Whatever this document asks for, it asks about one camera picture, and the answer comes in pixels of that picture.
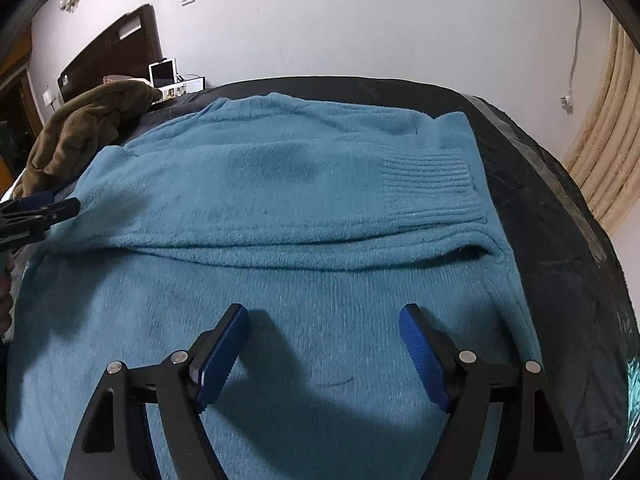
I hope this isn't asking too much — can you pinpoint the black bed sheet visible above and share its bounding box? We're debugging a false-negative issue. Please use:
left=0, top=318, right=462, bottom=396
left=120, top=76, right=640, bottom=480

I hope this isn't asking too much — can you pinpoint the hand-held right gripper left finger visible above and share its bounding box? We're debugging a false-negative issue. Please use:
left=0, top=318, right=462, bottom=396
left=62, top=303, right=250, bottom=480

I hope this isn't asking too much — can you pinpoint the dark wooden door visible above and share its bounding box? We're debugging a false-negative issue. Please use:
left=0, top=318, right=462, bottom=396
left=0, top=67, right=43, bottom=186

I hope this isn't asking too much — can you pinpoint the white box with pictures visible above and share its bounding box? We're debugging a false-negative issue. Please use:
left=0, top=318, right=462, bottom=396
left=150, top=76, right=207, bottom=106

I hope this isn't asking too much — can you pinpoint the white wall cable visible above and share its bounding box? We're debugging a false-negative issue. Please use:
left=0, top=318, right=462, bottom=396
left=564, top=0, right=585, bottom=98

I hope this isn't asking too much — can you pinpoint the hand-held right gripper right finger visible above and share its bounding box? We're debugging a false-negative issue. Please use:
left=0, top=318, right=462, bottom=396
left=398, top=303, right=586, bottom=480

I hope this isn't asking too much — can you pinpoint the dark wooden headboard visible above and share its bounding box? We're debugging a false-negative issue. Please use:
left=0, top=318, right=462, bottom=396
left=56, top=4, right=165, bottom=108

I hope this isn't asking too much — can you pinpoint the white tablet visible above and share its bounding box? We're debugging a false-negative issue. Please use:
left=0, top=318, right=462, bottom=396
left=149, top=58, right=178, bottom=87

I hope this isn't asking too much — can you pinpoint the person's left hand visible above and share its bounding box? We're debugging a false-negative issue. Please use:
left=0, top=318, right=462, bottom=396
left=0, top=272, right=13, bottom=336

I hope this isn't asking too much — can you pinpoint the blue knitted sweater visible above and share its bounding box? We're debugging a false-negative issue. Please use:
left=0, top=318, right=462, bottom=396
left=6, top=92, right=546, bottom=480

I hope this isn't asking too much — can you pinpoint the beige curtain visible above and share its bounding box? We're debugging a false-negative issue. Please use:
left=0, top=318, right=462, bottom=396
left=562, top=15, right=640, bottom=233

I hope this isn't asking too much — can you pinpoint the brown fleece garment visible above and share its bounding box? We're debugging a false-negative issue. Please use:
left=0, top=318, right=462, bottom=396
left=12, top=80, right=162, bottom=201

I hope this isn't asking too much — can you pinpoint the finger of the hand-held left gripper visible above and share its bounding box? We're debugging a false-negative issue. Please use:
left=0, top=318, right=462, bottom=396
left=0, top=191, right=56, bottom=213
left=0, top=197, right=82, bottom=253

